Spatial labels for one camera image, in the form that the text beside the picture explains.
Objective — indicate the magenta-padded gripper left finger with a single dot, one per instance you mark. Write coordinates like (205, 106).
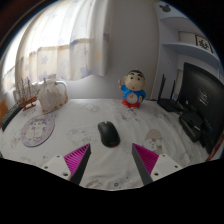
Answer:
(76, 158)

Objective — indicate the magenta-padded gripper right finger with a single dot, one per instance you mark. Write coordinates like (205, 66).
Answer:
(146, 159)

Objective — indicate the black computer mouse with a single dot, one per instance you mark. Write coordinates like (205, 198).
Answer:
(108, 134)

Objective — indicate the white cartoon-print tablecloth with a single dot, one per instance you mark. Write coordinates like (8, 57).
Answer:
(80, 113)

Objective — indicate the black box device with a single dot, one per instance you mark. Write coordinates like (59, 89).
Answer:
(191, 125)

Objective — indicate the black router with antennas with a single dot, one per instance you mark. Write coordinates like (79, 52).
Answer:
(168, 104)

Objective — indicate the large white conch shell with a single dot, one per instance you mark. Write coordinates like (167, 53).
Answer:
(51, 96)

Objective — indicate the cartoon boy figure clock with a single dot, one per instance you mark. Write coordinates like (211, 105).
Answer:
(134, 91)

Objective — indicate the black computer monitor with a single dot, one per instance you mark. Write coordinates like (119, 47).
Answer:
(205, 96)

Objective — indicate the orange wooden chair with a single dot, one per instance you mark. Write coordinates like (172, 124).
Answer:
(2, 111)

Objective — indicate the white star-print curtain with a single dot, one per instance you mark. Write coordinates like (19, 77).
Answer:
(63, 43)

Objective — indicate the white wall shelf unit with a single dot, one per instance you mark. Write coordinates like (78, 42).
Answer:
(186, 50)

